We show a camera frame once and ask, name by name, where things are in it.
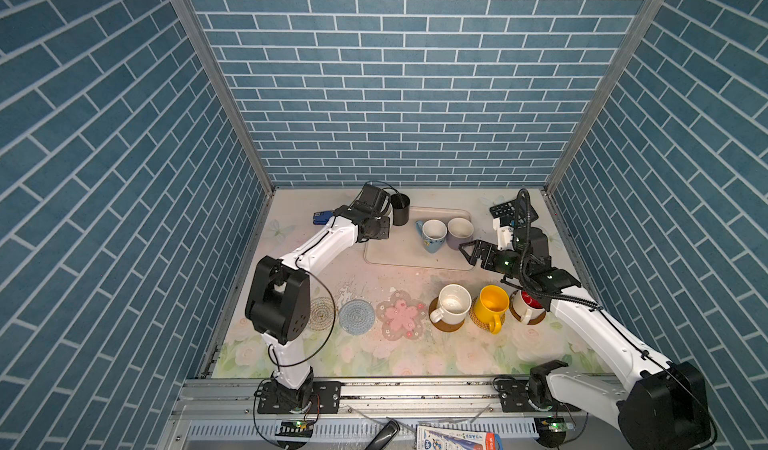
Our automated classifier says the black mug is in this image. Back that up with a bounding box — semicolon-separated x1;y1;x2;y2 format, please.
390;193;411;227

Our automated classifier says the black calculator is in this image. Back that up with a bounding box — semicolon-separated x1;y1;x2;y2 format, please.
489;200;539;224

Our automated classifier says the grey blue woven coaster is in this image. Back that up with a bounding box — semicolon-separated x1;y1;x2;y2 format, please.
339;300;376;336

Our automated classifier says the white zigzag woven coaster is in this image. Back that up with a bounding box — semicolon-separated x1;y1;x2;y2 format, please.
308;297;336;332

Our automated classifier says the black remote handle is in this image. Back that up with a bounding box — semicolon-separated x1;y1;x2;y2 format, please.
365;420;401;450

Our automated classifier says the blue black stapler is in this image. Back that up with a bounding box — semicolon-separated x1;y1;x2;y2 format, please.
312;210;333;226

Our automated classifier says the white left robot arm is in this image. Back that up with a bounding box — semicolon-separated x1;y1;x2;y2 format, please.
244;182;397;412

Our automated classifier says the beige serving tray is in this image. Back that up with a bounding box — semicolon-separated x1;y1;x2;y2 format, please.
364;206;472;271

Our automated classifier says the printed paper package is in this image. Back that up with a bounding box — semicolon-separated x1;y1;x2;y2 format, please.
415;425;503;450

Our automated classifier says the light blue patterned mug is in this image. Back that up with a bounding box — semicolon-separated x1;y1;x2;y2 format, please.
416;219;448;254

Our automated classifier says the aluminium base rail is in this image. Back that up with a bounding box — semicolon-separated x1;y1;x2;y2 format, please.
173;375;679;450

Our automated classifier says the pink flower coaster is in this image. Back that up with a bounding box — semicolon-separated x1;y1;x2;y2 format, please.
374;291;428;341

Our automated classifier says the dark brown round coaster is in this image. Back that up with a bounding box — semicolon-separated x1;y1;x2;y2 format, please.
508;293;548;327

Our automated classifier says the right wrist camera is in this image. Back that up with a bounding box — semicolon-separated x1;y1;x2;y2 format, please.
492;216;514;251

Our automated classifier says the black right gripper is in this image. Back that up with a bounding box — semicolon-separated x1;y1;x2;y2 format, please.
459;238;529;283

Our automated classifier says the red interior mug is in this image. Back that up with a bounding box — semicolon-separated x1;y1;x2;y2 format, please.
511;289;546;325

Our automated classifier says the yellow mug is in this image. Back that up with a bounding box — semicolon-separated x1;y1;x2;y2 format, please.
473;285;509;334

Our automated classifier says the lavender mug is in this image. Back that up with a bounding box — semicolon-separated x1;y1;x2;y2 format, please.
446;217;474;250

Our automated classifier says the cork woven coaster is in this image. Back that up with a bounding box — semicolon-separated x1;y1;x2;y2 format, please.
469;304;490;333

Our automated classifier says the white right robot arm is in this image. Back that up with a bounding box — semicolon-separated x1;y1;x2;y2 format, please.
459;240;718;449

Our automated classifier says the white mug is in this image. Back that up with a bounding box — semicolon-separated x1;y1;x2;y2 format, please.
429;284;472;326

